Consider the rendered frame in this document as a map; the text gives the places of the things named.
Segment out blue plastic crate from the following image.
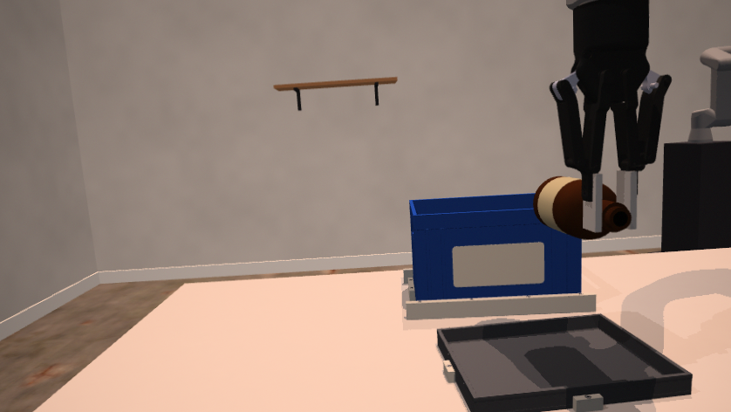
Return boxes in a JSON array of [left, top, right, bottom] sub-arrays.
[[409, 193, 582, 301]]

